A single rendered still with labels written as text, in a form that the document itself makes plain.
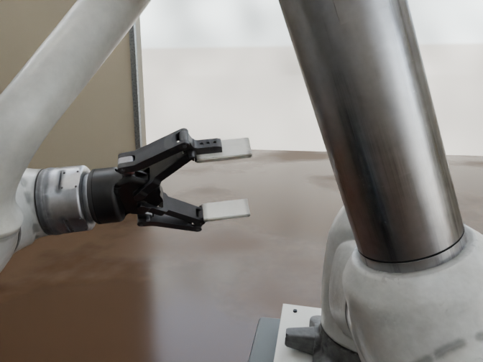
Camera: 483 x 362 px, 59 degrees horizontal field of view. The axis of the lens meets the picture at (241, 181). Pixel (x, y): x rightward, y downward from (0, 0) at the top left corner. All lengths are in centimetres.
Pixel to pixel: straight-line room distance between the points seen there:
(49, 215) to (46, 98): 18
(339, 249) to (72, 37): 42
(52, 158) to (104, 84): 114
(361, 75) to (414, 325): 22
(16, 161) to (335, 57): 30
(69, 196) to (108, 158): 462
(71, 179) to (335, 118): 35
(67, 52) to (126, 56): 452
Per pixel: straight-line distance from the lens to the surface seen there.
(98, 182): 57
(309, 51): 37
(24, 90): 45
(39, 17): 552
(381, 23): 36
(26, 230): 58
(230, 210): 64
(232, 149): 53
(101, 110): 514
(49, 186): 58
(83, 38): 48
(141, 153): 54
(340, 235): 61
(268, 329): 92
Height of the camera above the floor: 129
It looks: 13 degrees down
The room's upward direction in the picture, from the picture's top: straight up
